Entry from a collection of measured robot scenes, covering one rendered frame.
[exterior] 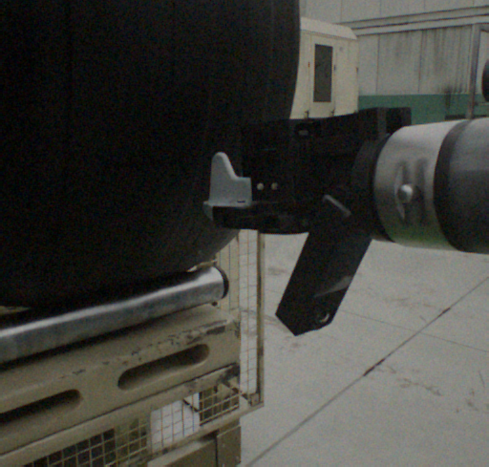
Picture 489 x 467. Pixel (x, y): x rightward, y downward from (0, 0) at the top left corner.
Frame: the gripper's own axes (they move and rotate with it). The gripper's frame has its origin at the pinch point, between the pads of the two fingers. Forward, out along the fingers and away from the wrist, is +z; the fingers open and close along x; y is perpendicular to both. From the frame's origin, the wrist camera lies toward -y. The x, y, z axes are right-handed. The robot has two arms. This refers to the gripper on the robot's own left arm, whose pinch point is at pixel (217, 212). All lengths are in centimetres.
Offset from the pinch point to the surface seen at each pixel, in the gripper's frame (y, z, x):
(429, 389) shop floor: -94, 74, -153
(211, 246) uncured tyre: -4.6, 7.4, -4.3
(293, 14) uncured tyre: 17.4, -4.4, -7.4
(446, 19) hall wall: 256, 538, -1015
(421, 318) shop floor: -88, 116, -216
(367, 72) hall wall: 182, 720, -987
